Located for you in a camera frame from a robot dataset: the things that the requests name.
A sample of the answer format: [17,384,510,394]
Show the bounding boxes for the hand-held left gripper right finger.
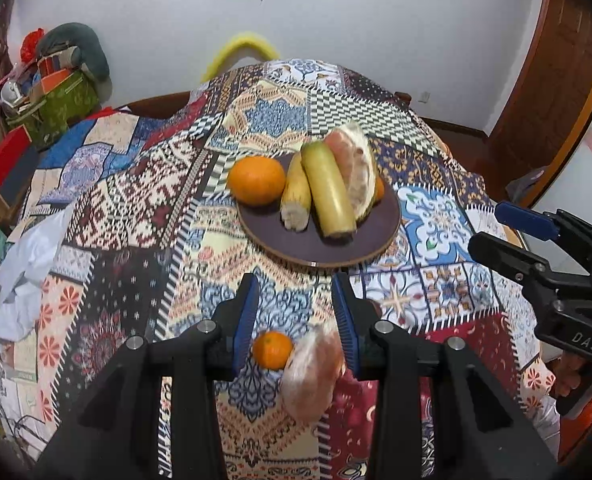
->
[331,271,559,480]

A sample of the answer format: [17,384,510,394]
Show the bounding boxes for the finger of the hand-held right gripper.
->
[494,201,592,273]
[467,231,559,306]

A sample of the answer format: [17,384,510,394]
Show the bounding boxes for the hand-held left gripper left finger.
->
[31,273,262,480]

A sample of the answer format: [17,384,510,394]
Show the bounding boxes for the small tangerine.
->
[252,330,295,372]

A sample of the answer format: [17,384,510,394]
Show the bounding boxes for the small peeled pomelo segment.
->
[280,324,345,424]

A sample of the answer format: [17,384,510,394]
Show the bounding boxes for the purple round plate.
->
[235,152,403,269]

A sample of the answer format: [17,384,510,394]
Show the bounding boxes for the corn cob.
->
[279,152,313,234]

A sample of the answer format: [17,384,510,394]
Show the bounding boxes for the large smooth orange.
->
[226,155,287,207]

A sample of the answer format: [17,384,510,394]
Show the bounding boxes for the large peeled pomelo piece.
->
[324,122,379,224]

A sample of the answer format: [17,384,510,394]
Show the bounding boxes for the person's right hand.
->
[548,352,592,403]

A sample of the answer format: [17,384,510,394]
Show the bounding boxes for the grey cloth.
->
[505,166,548,207]

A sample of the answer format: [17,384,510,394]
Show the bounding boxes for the wooden door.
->
[485,0,592,202]

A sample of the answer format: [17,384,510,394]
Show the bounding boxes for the patchwork printed blanket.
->
[0,57,562,480]

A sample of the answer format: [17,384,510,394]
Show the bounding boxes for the white cloth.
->
[0,204,73,342]

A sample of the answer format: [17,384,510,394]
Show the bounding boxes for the green storage box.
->
[5,69,102,149]

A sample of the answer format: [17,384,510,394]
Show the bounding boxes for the red box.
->
[0,126,33,197]

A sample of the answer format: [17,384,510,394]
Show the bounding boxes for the orange cardboard box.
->
[37,66,78,95]

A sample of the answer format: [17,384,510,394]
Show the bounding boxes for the red plastic bag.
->
[19,29,45,64]

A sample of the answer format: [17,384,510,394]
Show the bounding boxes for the dark wooden bed frame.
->
[115,90,413,118]

